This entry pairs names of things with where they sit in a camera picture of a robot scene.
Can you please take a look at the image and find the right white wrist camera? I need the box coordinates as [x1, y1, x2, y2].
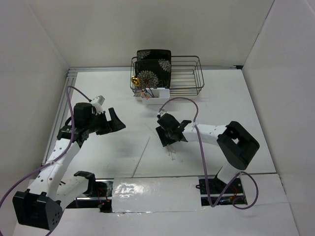
[157, 109, 167, 119]

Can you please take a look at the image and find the rear black floral plate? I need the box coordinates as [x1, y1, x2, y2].
[136, 49, 171, 72]

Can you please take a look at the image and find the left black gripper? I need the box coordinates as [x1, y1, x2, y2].
[86, 107, 126, 135]

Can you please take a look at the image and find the wire dish rack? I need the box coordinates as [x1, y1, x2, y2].
[130, 54, 204, 97]

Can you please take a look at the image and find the front black floral plate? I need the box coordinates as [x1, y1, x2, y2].
[134, 59, 171, 89]

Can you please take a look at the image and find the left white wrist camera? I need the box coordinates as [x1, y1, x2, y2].
[90, 95, 105, 115]

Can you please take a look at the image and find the black floral plate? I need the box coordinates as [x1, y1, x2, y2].
[136, 49, 171, 72]
[134, 59, 171, 89]

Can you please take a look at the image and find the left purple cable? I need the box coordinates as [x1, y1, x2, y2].
[0, 86, 94, 234]

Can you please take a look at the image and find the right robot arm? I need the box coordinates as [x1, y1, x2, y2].
[156, 112, 260, 193]

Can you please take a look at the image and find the purple cable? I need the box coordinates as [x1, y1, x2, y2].
[158, 97, 259, 210]
[0, 86, 94, 234]

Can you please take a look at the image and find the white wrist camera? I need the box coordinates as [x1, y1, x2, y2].
[90, 95, 105, 115]
[157, 109, 167, 119]

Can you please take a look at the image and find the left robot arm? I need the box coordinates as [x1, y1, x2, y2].
[12, 102, 126, 232]

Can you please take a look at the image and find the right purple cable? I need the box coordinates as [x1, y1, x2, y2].
[158, 97, 259, 210]

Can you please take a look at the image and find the white utensil caddy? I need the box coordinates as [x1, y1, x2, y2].
[140, 88, 170, 105]

